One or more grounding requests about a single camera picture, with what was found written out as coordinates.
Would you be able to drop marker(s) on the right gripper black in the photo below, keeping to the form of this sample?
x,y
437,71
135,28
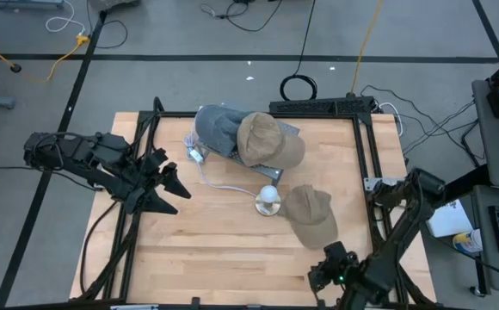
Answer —
x,y
335,267

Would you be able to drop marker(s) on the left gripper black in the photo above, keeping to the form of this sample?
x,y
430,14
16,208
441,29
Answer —
x,y
148,176

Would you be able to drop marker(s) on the tan baseball cap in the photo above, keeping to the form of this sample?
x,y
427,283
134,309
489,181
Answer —
x,y
266,142
312,215

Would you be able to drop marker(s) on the grey baseball cap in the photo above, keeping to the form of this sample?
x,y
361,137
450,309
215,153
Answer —
x,y
219,127

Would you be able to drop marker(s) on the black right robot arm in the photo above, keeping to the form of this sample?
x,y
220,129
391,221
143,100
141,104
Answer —
x,y
400,228

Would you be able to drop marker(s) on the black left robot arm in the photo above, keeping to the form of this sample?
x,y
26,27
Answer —
x,y
77,159

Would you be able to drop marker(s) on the white light bulb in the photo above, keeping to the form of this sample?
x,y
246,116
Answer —
x,y
269,194

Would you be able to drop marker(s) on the grey perforated metal rack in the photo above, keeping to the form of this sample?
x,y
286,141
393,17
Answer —
x,y
269,173

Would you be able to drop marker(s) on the white paper box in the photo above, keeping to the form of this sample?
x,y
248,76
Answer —
x,y
451,221

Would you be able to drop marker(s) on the white labelled can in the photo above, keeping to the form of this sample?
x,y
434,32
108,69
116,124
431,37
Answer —
x,y
466,242

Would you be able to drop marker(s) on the black cart crossbar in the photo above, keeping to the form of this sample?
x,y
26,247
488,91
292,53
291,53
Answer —
x,y
464,183

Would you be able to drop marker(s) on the black perforated control box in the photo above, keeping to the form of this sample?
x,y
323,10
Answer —
x,y
322,105

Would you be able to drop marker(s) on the black aluminium table frame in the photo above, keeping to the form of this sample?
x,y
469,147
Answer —
x,y
363,146

